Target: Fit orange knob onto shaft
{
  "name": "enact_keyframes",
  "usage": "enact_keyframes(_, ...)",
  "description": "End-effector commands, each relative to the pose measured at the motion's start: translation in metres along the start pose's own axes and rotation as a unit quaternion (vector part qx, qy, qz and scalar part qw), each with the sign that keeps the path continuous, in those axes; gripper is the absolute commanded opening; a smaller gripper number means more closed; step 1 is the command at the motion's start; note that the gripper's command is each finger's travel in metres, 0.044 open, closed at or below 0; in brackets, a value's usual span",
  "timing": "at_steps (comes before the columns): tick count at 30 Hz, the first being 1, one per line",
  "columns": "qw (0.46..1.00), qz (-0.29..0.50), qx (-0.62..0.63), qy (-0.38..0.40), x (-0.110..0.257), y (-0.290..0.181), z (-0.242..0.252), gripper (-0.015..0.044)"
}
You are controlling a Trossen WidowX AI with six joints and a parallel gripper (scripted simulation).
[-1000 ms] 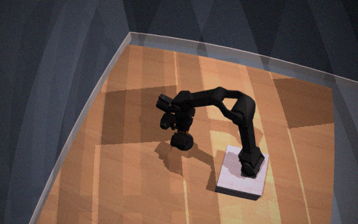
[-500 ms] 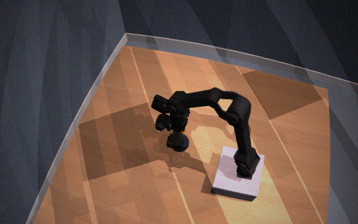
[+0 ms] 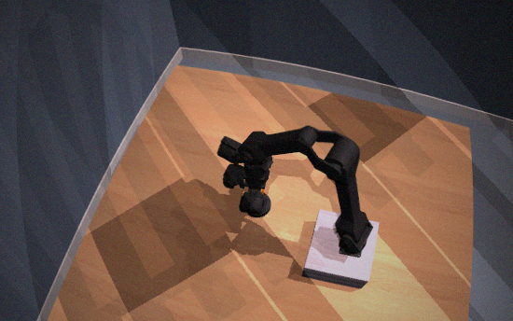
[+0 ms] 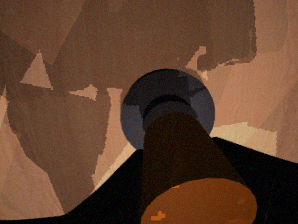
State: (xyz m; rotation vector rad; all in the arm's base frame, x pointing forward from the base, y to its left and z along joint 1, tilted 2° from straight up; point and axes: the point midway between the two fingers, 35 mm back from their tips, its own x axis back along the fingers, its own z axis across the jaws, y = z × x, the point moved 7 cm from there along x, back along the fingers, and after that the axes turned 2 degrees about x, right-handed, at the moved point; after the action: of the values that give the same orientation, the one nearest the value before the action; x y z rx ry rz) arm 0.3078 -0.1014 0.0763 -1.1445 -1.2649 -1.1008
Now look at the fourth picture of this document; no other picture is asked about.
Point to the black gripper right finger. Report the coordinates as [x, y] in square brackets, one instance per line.
[273, 181]

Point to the orange tapered knob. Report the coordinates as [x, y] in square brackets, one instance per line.
[186, 179]

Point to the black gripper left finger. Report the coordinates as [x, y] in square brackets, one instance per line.
[117, 201]

